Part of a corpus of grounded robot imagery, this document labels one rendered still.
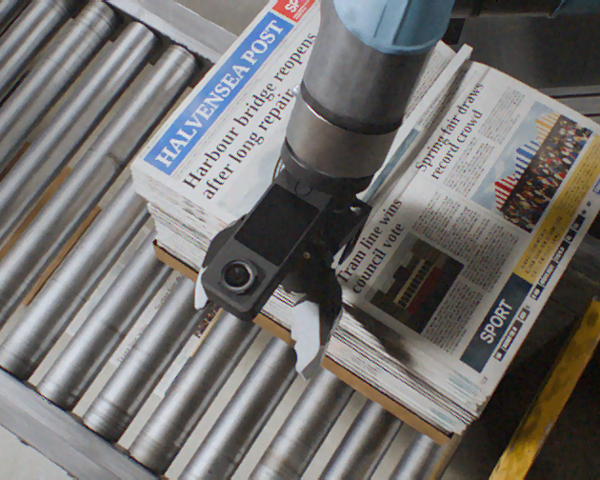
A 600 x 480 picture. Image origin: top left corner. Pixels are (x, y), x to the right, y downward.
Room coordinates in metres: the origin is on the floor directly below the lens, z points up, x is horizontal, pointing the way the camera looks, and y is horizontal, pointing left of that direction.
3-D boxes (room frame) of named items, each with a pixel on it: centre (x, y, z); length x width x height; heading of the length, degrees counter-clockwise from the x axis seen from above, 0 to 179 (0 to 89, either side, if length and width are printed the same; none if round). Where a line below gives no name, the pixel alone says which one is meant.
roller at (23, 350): (0.37, 0.21, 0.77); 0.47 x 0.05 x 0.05; 144
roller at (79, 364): (0.33, 0.16, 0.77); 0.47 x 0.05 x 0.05; 144
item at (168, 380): (0.47, 0.34, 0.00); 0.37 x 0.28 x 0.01; 54
